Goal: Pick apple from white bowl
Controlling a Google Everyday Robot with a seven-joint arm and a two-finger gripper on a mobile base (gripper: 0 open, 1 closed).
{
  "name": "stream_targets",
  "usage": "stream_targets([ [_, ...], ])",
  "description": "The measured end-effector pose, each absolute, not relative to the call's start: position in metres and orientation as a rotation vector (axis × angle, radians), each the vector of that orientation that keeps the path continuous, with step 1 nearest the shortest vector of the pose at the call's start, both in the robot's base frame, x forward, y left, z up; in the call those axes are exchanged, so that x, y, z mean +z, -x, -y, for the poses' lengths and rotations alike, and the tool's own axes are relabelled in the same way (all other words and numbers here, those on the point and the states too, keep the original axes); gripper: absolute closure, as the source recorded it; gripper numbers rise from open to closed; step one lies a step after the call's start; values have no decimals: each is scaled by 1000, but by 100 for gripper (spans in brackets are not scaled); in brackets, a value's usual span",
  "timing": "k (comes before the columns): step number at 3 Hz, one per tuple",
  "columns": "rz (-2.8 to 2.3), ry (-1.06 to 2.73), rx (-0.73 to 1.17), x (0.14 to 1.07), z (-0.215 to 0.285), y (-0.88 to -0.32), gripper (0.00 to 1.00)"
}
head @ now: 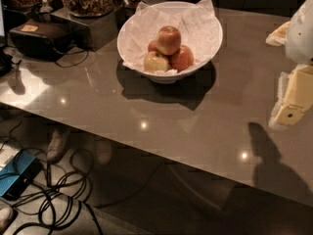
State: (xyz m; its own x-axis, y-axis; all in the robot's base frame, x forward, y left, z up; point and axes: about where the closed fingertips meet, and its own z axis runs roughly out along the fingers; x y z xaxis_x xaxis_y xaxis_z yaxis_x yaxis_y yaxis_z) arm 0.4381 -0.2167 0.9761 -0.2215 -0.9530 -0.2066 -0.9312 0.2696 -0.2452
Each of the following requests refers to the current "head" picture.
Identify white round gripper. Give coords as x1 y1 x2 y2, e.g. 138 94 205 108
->
265 0 313 130

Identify red apple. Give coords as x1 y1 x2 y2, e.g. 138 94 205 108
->
148 40 157 52
169 45 195 71
156 25 181 56

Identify white bowl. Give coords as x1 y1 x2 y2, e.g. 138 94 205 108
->
116 0 224 84

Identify yellow-green front apple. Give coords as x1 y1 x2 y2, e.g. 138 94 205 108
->
144 51 170 72

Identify red back apple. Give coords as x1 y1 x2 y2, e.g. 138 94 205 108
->
148 40 157 52

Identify white paper liner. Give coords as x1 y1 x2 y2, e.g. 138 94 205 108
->
121 0 221 76

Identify grey metal stand block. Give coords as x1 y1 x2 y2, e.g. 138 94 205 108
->
52 8 118 51

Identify white shoe under table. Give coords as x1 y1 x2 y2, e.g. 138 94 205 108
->
47 129 70 164

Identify black device with label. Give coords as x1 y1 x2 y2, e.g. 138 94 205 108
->
9 20 72 61

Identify metal scoop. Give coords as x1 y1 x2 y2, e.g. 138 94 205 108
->
39 0 53 13

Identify blue box on floor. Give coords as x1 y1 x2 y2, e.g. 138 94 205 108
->
0 151 42 201

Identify black cable on table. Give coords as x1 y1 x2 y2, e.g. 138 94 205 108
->
52 46 90 69

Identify black floor cables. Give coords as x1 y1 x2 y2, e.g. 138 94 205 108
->
0 120 106 235

